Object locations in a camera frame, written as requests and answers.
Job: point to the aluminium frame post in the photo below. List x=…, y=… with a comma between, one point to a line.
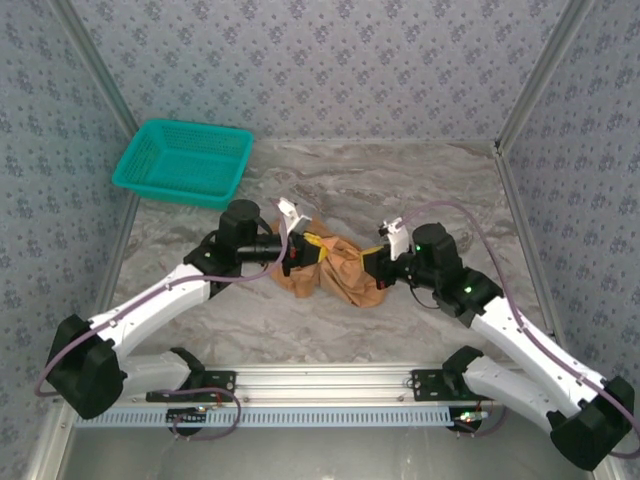
x=545, y=70
x=99, y=70

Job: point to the teal plastic basket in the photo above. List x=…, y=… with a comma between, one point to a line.
x=185, y=160

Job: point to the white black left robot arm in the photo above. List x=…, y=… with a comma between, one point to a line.
x=145, y=310

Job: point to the tan t-shirt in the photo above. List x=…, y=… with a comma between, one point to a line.
x=345, y=280

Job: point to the aluminium mounting rail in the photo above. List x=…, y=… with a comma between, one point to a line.
x=320, y=382

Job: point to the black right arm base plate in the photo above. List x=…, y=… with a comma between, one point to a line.
x=425, y=387

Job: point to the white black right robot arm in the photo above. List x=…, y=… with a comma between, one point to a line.
x=530, y=350

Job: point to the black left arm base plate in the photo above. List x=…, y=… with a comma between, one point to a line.
x=220, y=387

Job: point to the grey metal lower panel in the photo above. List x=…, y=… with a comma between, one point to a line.
x=320, y=455

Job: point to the small circuit board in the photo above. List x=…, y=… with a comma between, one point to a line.
x=470, y=417

